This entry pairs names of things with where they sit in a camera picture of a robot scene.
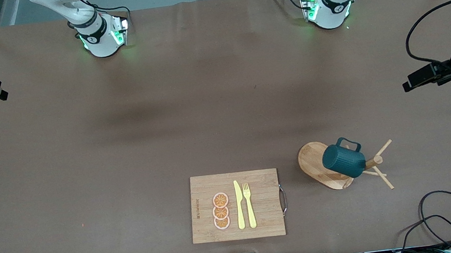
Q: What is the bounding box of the orange slice toy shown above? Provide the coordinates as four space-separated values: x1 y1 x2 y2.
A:
212 191 230 209
213 215 232 231
212 205 230 221

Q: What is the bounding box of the wooden cutting board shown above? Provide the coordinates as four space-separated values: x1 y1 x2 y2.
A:
186 167 291 246

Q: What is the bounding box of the dark teal ribbed cup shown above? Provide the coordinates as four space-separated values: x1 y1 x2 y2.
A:
320 135 368 182

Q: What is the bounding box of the yellow plastic knife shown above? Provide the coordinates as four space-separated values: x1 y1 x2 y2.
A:
233 180 247 230

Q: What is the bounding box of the yellow plastic fork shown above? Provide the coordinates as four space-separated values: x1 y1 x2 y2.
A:
242 182 258 229

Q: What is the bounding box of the black right base cable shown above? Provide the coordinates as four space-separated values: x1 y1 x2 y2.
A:
89 1 132 30

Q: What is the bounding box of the wooden cup rack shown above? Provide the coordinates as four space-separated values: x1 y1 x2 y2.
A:
296 133 398 200

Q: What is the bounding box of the thin black floor cable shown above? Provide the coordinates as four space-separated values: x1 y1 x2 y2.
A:
397 213 451 253

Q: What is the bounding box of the brown table mat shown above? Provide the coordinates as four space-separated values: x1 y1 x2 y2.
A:
0 0 451 253

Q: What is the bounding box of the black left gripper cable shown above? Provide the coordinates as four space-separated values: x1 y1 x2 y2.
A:
401 0 451 80

